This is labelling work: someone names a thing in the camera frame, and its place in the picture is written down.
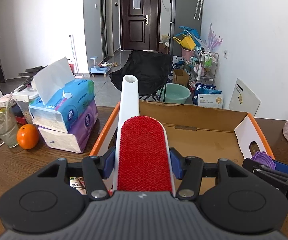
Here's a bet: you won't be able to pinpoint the clear folded umbrella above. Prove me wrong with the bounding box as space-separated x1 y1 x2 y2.
194 0 205 20

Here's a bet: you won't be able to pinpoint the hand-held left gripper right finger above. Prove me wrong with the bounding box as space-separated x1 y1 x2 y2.
169 147 250 202

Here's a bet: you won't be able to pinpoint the small open cardboard box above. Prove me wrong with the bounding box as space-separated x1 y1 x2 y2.
173 69 190 87

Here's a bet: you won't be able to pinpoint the blue pet feeder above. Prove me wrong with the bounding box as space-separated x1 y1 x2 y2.
90 56 109 78

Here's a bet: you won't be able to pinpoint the grey refrigerator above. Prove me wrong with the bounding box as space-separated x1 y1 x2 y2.
170 0 204 63

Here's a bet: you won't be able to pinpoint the dark brown door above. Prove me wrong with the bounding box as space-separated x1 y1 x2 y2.
120 0 159 51

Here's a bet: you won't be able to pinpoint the purple wing decoration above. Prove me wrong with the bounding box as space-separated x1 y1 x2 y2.
208 23 223 52

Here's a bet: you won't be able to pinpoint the black folding chair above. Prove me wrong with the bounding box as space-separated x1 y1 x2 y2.
110 50 172 102

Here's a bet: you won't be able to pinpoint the green plastic basin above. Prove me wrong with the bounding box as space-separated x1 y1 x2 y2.
156 83 191 104

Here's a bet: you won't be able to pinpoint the clear container with white lid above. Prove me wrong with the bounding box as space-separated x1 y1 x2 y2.
12 90 39 125

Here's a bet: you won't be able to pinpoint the white board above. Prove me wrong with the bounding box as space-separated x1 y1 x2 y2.
229 78 261 118

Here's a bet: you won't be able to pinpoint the clear glass cup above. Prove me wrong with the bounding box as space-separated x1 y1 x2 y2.
0 105 20 148

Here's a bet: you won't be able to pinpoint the white bottle with green label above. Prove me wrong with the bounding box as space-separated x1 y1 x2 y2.
70 177 87 196

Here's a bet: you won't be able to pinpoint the purple tissue pack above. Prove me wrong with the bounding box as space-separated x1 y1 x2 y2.
38 99 99 153

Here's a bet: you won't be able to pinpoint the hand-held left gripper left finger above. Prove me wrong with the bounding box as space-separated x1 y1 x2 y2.
35 147 116 202

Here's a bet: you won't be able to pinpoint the orange fruit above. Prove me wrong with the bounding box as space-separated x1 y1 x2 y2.
17 124 40 150

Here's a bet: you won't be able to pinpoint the pink bucket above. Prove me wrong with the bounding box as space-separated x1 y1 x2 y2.
181 47 195 61

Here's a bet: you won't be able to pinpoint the blue and yellow plastic toys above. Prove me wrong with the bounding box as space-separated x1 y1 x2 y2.
173 26 202 51

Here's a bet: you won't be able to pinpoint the white mop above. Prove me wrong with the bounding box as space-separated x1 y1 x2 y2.
69 34 83 78

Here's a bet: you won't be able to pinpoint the purple ridged plastic lid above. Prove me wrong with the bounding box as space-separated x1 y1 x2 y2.
251 151 277 170

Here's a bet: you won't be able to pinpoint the cardboard box with orange rim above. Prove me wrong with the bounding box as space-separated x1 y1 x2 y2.
89 99 275 195

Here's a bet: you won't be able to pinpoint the white and blue bags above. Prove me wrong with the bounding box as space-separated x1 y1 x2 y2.
193 82 224 109

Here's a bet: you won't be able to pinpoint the metal wire rack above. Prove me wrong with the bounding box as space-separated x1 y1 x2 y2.
190 51 219 85

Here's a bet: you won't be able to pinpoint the blue tissue pack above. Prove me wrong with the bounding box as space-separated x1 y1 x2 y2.
29 57 95 133

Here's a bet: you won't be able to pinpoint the red and white lint brush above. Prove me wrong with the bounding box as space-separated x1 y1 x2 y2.
112 75 176 198

